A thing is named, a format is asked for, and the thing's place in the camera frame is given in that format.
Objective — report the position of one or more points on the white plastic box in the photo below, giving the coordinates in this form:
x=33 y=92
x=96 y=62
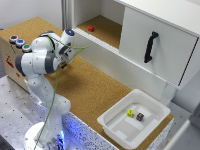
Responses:
x=123 y=128

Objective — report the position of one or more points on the pink block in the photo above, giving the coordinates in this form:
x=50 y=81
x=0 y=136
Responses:
x=91 y=28

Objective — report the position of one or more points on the purple block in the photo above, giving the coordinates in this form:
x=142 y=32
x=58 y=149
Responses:
x=140 y=116

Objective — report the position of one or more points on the blue button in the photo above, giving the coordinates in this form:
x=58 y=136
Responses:
x=20 y=42

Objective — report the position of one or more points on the white cabinet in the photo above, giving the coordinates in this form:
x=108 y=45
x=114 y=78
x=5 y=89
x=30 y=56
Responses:
x=110 y=63

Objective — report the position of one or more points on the red button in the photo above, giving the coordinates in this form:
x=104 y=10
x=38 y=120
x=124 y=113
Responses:
x=13 y=38

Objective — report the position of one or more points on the green button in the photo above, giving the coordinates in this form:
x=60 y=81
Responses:
x=26 y=48

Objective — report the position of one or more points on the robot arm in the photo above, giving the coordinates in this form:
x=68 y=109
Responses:
x=35 y=63

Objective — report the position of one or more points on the white sliding door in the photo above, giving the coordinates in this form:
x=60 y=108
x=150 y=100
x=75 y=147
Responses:
x=166 y=56

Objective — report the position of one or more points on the yellow block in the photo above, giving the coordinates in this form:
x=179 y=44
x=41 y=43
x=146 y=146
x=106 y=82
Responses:
x=130 y=112

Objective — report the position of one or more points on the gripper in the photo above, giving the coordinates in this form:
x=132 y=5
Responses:
x=65 y=60

